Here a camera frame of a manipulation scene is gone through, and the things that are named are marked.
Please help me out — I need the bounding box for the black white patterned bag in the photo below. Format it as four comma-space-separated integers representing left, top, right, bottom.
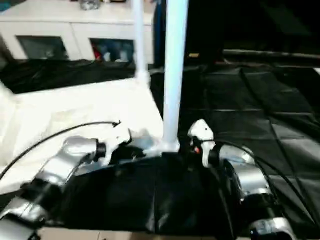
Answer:
79, 0, 100, 11

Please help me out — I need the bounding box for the dark metal bar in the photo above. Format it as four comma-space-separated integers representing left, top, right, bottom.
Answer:
222, 48, 320, 60

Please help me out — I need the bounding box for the black mat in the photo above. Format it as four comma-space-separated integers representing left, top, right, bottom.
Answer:
0, 56, 320, 236

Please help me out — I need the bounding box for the white plastic table leg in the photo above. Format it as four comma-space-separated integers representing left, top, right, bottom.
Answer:
131, 0, 152, 85
161, 0, 190, 152
0, 79, 15, 97

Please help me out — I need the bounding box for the red carton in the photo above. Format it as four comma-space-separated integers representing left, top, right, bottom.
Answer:
92, 44, 102, 61

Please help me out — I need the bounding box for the white plastic table top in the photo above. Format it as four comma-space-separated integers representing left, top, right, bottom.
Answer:
0, 76, 181, 195

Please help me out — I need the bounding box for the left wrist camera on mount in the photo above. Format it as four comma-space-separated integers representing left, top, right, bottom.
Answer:
103, 127, 133, 166

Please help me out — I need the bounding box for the white sideboard cabinet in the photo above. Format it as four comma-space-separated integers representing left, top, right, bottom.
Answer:
0, 0, 157, 63

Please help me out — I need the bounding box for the blue upright panel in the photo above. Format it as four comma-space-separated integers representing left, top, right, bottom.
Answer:
152, 0, 166, 66

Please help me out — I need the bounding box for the black left camera cable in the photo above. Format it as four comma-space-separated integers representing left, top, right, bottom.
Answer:
0, 119, 122, 181

